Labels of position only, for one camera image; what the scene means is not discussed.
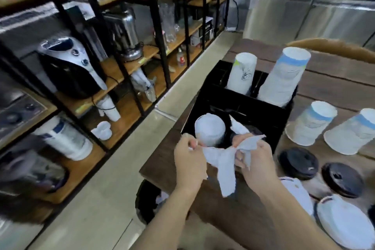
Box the person's left hand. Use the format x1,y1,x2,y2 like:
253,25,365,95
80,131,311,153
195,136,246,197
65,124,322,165
174,134,207,189

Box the person's right hand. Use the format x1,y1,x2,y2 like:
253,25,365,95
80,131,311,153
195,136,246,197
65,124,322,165
231,133,279,192

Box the person's right forearm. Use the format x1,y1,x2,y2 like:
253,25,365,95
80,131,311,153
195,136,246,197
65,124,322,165
257,181,344,250

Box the person's left forearm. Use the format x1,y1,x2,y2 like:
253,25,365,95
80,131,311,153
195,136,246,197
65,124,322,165
129,182,203,250

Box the wrapped white cup stack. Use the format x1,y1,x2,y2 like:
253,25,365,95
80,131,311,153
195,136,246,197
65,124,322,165
195,113,226,148

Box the black plastic crate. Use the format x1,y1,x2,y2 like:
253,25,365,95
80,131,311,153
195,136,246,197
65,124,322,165
181,60,298,154

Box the black cup lid stack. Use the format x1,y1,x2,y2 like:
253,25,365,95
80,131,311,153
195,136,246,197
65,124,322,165
277,147,319,181
321,162,365,199

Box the white cup lid stack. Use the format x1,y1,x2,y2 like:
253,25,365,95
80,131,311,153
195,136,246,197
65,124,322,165
316,194,375,250
279,177,314,216

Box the short blue-banded paper cup stack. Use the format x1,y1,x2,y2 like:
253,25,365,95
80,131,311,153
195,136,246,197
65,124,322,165
285,101,338,146
323,108,375,155

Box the black trash bin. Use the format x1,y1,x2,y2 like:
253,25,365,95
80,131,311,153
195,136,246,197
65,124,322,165
135,179,165,226

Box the clear plastic bagged cups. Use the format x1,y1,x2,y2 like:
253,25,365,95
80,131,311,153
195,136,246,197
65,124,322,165
131,68,157,103

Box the large blue-banded paper cup stack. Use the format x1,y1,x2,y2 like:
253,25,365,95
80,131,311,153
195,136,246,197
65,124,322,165
257,47,312,108

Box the white printed paper cup stack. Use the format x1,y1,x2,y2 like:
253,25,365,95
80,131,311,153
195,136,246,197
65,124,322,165
227,52,258,95

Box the small bottle with red label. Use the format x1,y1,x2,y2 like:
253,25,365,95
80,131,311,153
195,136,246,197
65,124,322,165
176,47,186,67

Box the small white cup stack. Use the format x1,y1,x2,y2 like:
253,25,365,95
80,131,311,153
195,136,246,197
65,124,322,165
96,94,121,122

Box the small white lids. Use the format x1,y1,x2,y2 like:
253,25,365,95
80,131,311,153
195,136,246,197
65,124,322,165
90,121,113,141

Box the black metal wooden shelf rack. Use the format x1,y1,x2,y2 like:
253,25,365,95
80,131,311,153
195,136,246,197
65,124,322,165
0,0,233,224

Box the black and white box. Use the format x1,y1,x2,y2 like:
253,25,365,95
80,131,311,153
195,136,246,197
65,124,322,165
190,17,214,47

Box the clear glass pitcher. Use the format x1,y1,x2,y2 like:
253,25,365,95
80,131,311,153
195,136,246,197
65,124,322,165
158,2,178,43

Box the wooden chair back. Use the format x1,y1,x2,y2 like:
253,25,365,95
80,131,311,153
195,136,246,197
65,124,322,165
287,38,375,64

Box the black silver air fryer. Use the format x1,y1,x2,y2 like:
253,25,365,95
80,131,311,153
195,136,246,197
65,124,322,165
36,37,108,100

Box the stainless steel counter cabinet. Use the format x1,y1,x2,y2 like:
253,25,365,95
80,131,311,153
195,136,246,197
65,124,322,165
243,0,375,52

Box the dark grey appliance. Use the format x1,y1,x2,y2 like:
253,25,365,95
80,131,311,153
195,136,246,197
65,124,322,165
0,141,70,195

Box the black countertop stove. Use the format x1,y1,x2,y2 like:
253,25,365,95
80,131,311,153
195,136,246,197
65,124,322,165
0,88,48,139

